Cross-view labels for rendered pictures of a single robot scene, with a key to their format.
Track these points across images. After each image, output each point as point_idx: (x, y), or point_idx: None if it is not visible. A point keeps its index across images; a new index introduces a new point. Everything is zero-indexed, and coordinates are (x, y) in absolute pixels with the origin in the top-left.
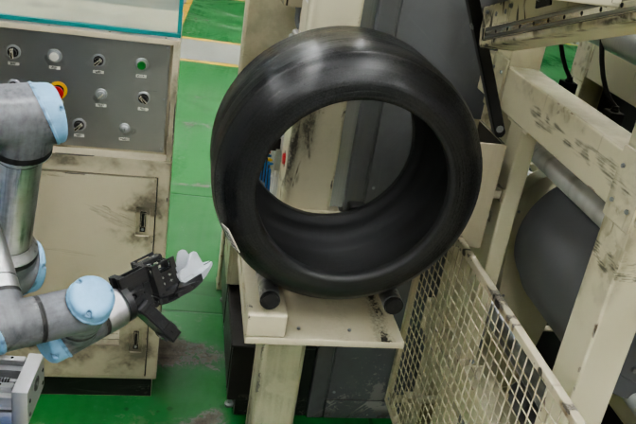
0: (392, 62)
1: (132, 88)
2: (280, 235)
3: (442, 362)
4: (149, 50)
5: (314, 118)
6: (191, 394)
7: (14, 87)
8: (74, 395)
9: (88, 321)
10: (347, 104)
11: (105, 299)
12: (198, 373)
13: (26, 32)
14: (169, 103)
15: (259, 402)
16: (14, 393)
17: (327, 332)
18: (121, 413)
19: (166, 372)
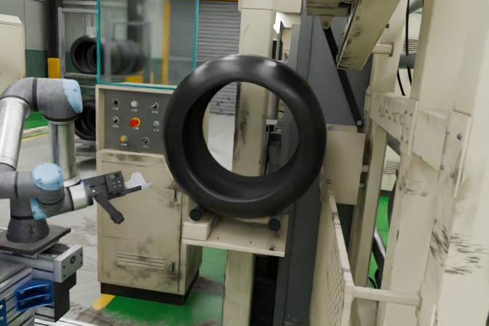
0: (255, 60)
1: None
2: (220, 186)
3: None
4: None
5: (246, 120)
6: (206, 308)
7: (53, 78)
8: (141, 300)
9: (41, 185)
10: (284, 124)
11: (52, 175)
12: (214, 297)
13: (121, 92)
14: None
15: (225, 306)
16: (54, 260)
17: (236, 242)
18: (162, 313)
19: (196, 295)
